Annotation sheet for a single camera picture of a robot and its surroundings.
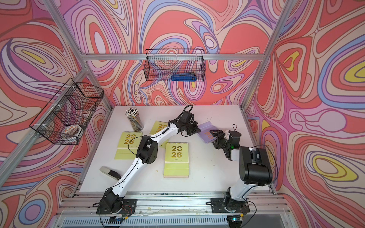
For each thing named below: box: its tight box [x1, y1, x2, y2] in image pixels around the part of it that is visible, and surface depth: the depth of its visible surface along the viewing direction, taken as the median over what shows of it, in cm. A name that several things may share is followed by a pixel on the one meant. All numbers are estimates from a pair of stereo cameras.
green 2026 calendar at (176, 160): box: [163, 142, 190, 178], surface depth 88 cm
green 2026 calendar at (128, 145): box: [114, 131, 144, 160], surface depth 99 cm
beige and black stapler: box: [99, 165, 122, 181], surface depth 82 cm
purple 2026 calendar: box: [197, 121, 219, 144], surface depth 105 cm
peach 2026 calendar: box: [163, 174, 190, 179], surface depth 86 cm
